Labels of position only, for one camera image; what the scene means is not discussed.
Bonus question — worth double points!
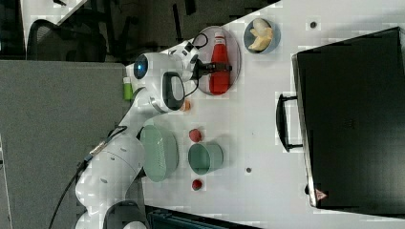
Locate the grey round plate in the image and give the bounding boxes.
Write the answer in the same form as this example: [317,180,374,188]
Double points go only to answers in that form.
[192,26,241,95]

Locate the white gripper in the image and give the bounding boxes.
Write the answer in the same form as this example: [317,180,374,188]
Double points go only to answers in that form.
[168,41,232,81]

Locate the peeled banana toy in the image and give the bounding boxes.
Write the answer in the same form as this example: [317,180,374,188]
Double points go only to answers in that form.
[248,18,273,52]

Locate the orange slice toy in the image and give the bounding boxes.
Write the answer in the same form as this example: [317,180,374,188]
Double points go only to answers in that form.
[181,99,191,112]

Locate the green bottle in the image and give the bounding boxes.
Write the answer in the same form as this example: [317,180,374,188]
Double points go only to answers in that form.
[123,77,133,101]

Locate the strawberry toy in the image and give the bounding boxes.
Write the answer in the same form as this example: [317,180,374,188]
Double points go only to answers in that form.
[189,129,203,142]

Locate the green colander basket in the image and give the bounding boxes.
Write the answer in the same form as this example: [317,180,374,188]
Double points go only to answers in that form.
[140,125,179,182]

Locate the green cup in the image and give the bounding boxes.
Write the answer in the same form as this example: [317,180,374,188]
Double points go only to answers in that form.
[188,142,224,176]

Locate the red ketchup bottle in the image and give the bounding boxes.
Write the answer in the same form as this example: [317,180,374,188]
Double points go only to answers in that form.
[209,31,230,94]

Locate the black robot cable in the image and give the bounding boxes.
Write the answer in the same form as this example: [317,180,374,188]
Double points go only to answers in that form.
[47,125,128,229]

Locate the black office chair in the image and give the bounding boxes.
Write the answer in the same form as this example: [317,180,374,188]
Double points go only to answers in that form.
[20,0,139,63]

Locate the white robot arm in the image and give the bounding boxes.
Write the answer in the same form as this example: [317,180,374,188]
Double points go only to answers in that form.
[75,41,233,229]

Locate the blue bowl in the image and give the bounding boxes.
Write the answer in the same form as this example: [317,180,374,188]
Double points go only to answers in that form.
[244,18,281,54]

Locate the toaster oven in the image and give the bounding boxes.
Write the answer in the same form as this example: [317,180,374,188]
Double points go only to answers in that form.
[291,27,404,219]

